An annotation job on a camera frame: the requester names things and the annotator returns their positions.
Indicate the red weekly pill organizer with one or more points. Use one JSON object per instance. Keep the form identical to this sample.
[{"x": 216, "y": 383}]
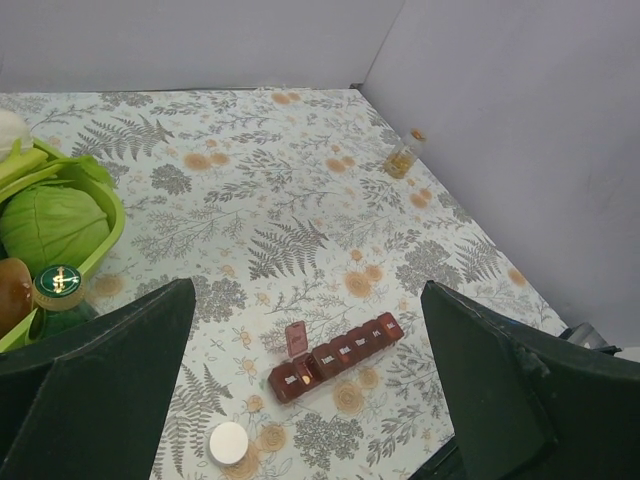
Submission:
[{"x": 308, "y": 367}]

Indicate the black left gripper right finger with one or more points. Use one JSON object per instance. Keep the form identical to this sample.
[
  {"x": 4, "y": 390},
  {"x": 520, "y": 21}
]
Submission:
[{"x": 525, "y": 395}]

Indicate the brown mushroom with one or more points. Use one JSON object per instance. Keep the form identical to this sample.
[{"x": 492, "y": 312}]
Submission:
[{"x": 16, "y": 290}]

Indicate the white stem bok choy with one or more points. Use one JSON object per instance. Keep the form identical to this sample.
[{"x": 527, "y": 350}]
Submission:
[{"x": 21, "y": 171}]

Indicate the white bottle cap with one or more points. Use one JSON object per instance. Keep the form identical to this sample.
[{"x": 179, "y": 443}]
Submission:
[{"x": 228, "y": 443}]

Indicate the green round cabbage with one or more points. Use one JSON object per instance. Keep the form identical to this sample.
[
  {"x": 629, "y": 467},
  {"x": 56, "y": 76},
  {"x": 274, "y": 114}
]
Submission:
[{"x": 47, "y": 225}]

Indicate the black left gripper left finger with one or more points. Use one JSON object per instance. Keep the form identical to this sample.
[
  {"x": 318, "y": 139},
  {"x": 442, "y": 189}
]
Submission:
[{"x": 91, "y": 402}]

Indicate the small green glass bottle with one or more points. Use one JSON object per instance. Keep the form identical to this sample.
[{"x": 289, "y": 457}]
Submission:
[{"x": 59, "y": 297}]

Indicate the large green bok choy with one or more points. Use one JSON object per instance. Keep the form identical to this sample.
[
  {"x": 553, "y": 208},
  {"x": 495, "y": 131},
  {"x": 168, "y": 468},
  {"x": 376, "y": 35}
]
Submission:
[{"x": 12, "y": 128}]

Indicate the green plastic basket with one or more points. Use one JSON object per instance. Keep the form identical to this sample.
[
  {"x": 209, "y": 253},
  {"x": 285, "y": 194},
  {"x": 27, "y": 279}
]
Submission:
[{"x": 108, "y": 201}]

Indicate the floral tablecloth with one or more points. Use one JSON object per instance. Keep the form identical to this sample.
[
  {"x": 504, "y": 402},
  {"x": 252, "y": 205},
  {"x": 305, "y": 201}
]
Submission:
[{"x": 276, "y": 205}]

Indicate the clear glass pill jar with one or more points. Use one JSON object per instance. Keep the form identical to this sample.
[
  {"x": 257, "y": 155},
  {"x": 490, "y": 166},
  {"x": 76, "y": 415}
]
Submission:
[{"x": 405, "y": 154}]

